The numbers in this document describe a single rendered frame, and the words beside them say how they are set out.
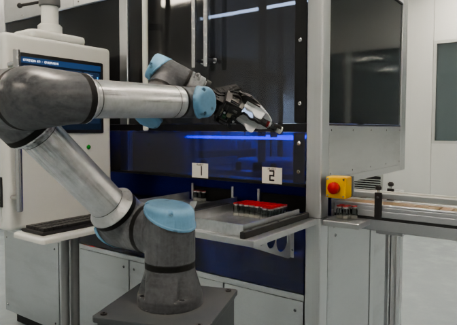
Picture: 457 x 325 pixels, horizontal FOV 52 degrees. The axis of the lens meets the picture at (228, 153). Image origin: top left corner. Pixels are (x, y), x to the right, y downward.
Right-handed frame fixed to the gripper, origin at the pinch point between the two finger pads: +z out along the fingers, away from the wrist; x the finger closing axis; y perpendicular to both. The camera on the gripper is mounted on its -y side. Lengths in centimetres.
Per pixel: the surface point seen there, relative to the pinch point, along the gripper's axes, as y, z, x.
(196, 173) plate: -40, -2, -55
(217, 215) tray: -11.3, 7.8, -46.9
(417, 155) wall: -393, 284, -136
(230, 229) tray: 13.3, 6.4, -29.7
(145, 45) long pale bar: -70, -44, -30
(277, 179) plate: -23.0, 21.9, -29.7
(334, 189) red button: -9.7, 34.8, -14.7
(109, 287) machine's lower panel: -34, -9, -135
